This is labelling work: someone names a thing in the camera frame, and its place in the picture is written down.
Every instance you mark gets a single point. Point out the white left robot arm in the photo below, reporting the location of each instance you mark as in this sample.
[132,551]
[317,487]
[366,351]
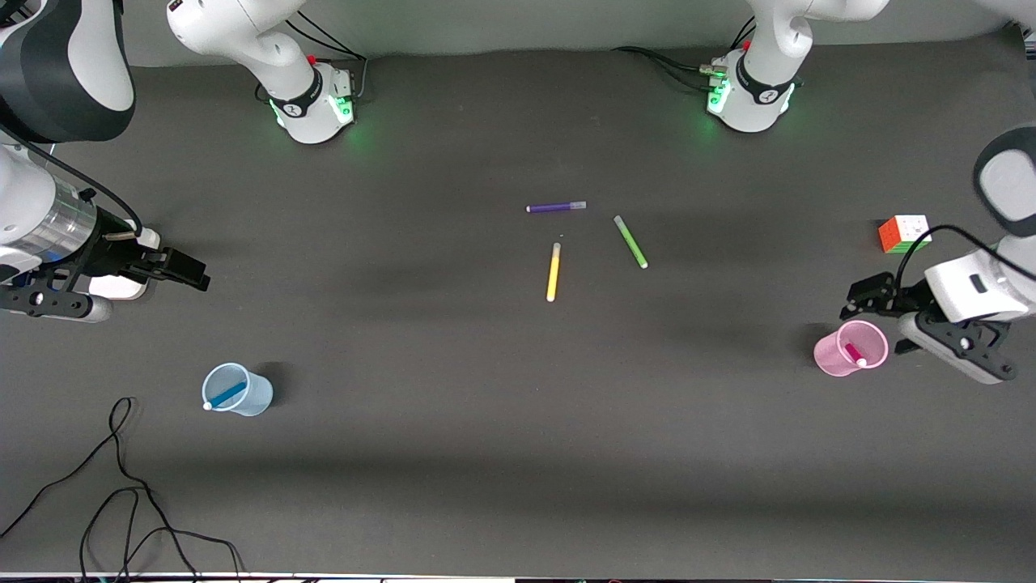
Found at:
[761,89]

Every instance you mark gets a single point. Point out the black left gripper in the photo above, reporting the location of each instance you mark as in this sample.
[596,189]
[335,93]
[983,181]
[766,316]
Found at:
[900,298]

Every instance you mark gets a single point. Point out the yellow marker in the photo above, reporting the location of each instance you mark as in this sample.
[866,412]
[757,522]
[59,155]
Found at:
[554,275]

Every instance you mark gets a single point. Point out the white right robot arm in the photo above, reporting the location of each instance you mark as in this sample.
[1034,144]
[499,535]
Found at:
[65,65]

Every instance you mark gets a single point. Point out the pink cup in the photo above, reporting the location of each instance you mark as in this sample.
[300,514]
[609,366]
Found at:
[830,356]

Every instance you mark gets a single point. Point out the blue marker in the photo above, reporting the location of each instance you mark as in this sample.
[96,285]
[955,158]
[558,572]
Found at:
[228,394]

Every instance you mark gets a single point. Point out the light blue cup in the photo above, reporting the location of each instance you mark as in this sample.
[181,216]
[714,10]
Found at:
[259,397]

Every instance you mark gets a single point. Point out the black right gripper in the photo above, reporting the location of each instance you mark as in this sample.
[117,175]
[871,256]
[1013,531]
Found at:
[107,252]

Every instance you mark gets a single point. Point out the purple marker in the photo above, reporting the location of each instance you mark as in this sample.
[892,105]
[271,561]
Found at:
[554,208]

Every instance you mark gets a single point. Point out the pink marker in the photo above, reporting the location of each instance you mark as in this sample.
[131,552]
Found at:
[854,353]

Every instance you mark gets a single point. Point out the rubik's cube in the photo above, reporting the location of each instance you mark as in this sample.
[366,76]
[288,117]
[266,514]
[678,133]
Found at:
[905,235]

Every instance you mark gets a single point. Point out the green marker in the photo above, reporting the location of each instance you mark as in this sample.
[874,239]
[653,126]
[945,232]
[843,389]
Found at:
[630,241]

